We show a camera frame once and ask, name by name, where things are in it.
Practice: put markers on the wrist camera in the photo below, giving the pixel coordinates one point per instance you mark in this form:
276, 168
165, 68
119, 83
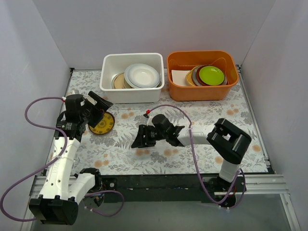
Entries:
161, 123
74, 104

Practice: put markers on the woven bamboo round plate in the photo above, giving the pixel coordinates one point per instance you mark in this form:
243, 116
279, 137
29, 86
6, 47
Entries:
127, 86

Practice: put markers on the floral patterned table mat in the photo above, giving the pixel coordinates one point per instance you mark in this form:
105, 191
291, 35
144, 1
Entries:
112, 153

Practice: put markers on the green plate in orange bin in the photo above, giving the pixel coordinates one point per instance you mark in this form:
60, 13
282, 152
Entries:
211, 75

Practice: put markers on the white paper in orange bin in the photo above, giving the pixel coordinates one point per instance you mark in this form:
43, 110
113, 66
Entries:
179, 77

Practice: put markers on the white plastic bin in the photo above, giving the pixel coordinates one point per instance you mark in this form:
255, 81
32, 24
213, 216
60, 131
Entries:
114, 64

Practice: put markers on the beige green floral plate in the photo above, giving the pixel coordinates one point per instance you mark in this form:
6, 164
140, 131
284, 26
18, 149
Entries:
126, 85

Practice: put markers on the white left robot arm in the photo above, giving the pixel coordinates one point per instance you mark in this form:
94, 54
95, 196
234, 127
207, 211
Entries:
58, 201

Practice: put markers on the white deep plate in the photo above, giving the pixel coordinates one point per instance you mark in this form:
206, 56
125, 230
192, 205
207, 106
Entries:
127, 77
143, 75

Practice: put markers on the white watermelon pattern plate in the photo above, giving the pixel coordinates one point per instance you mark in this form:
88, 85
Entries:
112, 83

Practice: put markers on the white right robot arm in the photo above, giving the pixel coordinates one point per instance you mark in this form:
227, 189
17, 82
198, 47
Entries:
227, 139

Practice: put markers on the stack of plates in bin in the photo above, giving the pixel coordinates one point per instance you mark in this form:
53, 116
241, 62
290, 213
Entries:
194, 80

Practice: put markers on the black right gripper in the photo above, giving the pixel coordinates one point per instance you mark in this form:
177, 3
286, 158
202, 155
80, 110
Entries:
145, 135

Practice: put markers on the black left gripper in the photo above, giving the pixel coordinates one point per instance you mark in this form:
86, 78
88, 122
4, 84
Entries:
91, 110

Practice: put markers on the beige bird pattern plate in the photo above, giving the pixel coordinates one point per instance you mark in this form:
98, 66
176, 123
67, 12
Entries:
119, 81

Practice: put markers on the orange plastic bin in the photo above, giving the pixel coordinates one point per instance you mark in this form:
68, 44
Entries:
187, 60

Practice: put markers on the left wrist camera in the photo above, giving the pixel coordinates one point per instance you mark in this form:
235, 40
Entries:
74, 104

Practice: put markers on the small white dark bowl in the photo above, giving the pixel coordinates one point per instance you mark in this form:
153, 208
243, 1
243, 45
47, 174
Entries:
74, 92

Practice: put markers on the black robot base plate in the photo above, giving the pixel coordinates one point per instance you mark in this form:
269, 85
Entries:
167, 188

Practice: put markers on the small yellow black dish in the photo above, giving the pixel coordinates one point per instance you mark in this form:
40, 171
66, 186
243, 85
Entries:
105, 125

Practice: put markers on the aluminium frame rail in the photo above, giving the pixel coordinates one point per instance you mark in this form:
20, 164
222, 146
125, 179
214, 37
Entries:
266, 184

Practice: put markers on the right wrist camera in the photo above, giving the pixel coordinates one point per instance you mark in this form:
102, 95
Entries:
161, 123

